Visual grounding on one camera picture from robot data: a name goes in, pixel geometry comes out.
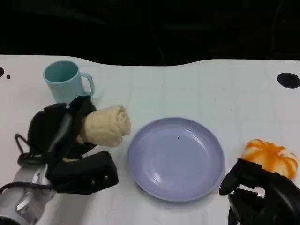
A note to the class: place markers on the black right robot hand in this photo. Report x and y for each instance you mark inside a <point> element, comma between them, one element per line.
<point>269,206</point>

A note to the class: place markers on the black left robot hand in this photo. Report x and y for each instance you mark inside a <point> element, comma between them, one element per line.
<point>44,131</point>

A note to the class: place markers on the beige towel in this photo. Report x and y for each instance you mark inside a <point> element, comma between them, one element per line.
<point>107,126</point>

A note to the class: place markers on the pale green mug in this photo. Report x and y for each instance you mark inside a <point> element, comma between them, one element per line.
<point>63,90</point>

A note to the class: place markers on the orange and white bread roll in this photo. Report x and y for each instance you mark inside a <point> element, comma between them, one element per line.
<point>269,152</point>

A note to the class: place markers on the round black table grommet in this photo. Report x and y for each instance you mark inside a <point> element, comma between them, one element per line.
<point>288,80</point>
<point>1,72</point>

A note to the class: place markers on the lilac plate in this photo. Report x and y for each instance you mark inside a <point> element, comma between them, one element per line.
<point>175,161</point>

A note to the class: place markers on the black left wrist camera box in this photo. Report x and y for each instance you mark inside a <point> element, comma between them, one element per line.
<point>84,175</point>

